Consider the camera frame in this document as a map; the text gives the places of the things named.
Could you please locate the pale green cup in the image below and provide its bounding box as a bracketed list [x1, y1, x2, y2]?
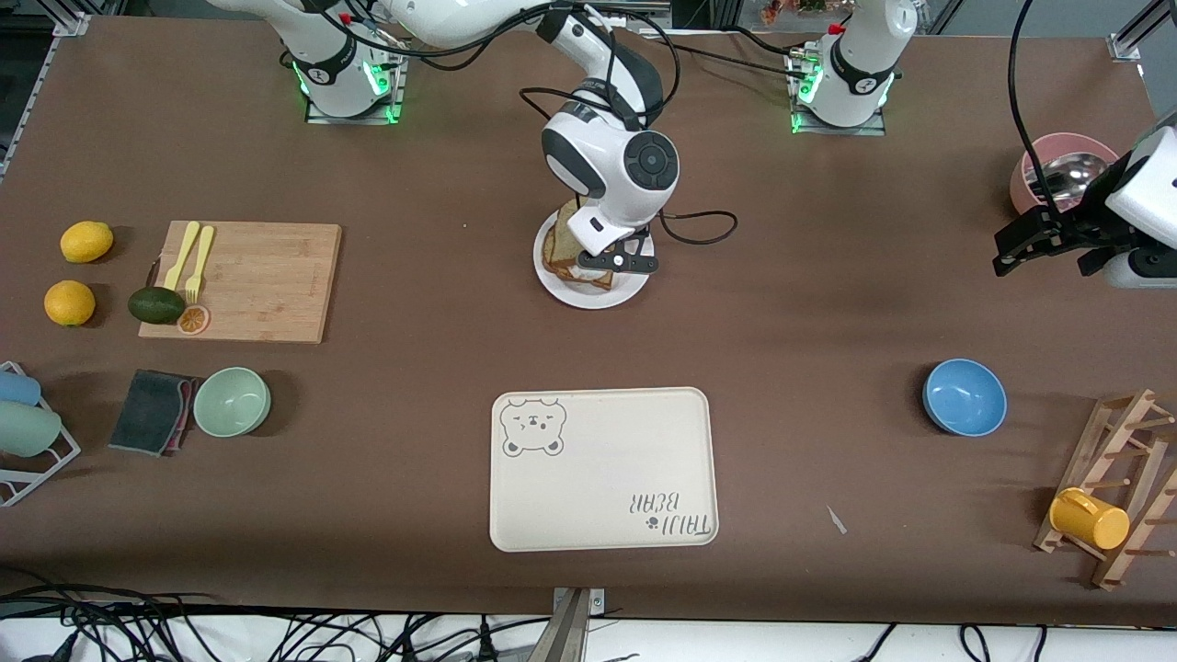
[0, 402, 63, 458]

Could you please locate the wooden cutting board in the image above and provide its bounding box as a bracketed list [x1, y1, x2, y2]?
[138, 222, 343, 345]

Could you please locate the dark green avocado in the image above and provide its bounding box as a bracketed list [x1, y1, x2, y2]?
[127, 286, 188, 325]

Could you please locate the cream bear print tray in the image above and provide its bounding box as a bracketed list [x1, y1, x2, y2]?
[489, 387, 719, 554]

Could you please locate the plain seeded bread slice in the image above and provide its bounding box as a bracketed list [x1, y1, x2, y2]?
[554, 202, 600, 273]

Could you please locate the black cable on table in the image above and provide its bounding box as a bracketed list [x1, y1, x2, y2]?
[671, 28, 815, 79]

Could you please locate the pink bowl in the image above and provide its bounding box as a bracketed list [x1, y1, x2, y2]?
[1010, 132, 1118, 217]

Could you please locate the blue bowl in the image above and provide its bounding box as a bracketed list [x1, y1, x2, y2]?
[922, 359, 1008, 437]

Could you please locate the grey metal camera mount bracket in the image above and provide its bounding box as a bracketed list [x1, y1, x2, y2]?
[529, 587, 606, 662]

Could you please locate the toast slice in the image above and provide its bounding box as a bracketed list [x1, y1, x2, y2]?
[542, 221, 615, 292]

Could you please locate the white wire cup rack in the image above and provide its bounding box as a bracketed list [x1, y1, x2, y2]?
[0, 361, 82, 508]

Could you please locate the aluminium frame profile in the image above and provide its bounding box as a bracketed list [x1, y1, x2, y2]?
[1108, 0, 1177, 63]

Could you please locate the round white plate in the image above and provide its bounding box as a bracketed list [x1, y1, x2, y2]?
[533, 200, 656, 310]

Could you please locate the yellow plastic fork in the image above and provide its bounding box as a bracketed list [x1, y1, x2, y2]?
[187, 225, 215, 304]

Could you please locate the grey metal background box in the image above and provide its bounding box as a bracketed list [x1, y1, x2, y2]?
[588, 0, 674, 30]

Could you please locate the round yellow citrus fruit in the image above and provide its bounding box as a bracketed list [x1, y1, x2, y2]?
[44, 280, 97, 327]

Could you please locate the grey folded cloth pink lining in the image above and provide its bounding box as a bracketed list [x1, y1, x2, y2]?
[108, 369, 199, 457]

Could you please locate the pale green bowl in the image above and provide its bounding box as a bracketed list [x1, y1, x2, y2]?
[192, 367, 272, 439]

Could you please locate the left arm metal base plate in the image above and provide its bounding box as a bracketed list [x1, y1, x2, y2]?
[786, 46, 888, 137]

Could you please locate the tangle of black floor cables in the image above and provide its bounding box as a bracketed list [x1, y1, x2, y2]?
[0, 570, 553, 662]

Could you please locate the large metal spoon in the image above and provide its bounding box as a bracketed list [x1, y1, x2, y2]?
[1025, 152, 1109, 199]

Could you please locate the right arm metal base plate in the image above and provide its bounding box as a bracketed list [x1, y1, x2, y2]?
[305, 37, 408, 126]

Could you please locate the yellow plastic mug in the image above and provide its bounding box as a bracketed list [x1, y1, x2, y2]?
[1049, 487, 1131, 551]

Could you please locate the yellow plastic knife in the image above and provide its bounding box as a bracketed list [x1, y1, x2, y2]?
[164, 221, 200, 291]

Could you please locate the yellow lemon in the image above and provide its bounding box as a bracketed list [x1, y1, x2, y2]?
[60, 221, 114, 264]

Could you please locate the wooden peg drying rack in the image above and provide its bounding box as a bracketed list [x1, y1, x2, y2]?
[1033, 389, 1177, 590]

